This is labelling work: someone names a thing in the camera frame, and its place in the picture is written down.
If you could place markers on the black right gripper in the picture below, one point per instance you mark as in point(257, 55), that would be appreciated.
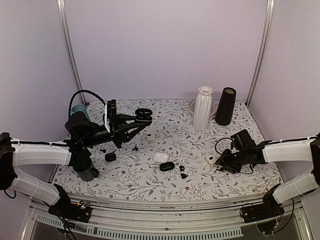
point(224, 161)

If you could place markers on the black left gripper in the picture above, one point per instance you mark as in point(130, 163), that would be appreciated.
point(121, 132)

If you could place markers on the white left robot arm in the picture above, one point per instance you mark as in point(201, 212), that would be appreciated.
point(84, 134)

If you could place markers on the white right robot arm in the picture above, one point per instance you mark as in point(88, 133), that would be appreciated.
point(291, 150)

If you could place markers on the white closed earbud case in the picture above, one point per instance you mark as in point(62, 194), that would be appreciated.
point(150, 136)

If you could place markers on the black square earbud case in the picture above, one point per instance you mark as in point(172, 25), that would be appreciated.
point(110, 157)

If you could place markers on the white open earbud case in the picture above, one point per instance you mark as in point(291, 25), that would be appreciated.
point(160, 157)

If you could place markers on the black oval earbud case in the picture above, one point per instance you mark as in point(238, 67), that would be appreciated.
point(166, 166)

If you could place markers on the black tapered vase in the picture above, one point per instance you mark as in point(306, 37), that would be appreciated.
point(226, 106)

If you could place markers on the teal cup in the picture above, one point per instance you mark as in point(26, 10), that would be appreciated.
point(79, 108)

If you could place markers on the white ribbed vase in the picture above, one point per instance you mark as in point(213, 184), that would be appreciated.
point(202, 108)

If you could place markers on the black mug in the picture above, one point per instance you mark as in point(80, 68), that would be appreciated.
point(89, 174)

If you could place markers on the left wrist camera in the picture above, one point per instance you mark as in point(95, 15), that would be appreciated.
point(110, 112)

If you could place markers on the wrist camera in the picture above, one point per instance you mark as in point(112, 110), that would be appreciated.
point(110, 112)
point(242, 140)

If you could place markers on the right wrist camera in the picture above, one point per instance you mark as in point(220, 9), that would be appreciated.
point(242, 140)

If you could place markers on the aluminium front rail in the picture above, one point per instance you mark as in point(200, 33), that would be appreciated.
point(180, 220)

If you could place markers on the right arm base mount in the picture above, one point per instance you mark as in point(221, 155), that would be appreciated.
point(269, 208)

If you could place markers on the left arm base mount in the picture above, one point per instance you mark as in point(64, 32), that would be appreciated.
point(65, 209)

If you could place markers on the left aluminium corner post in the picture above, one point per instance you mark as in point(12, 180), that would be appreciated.
point(62, 14)

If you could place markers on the aluminium corner post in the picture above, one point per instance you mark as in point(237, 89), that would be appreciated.
point(267, 25)
point(62, 14)

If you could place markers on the right aluminium corner post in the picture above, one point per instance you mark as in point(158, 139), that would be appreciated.
point(267, 25)

